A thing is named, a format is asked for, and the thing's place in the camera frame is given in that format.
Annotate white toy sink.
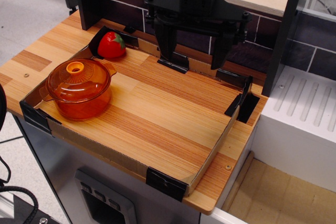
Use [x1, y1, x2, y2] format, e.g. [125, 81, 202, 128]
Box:
[251, 67, 335, 191]

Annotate orange glass pot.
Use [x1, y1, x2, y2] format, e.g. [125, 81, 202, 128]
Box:
[39, 58, 117, 120]

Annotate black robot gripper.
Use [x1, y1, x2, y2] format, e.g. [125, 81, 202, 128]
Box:
[144, 0, 252, 70]

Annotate orange glass pot lid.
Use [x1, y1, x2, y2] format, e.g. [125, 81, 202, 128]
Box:
[45, 58, 116, 103]

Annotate black cable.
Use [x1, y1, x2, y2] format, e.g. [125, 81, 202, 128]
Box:
[0, 83, 39, 224]

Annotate grey toy oven front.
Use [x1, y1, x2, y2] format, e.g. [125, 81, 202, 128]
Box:
[75, 170, 137, 223]

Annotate red toy strawberry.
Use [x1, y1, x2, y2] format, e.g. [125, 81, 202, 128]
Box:
[97, 31, 126, 58]

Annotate dark upright post right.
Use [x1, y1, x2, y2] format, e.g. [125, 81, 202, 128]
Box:
[262, 0, 299, 97]

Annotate cardboard fence with black tape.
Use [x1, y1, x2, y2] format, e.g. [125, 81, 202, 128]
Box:
[18, 24, 267, 211]

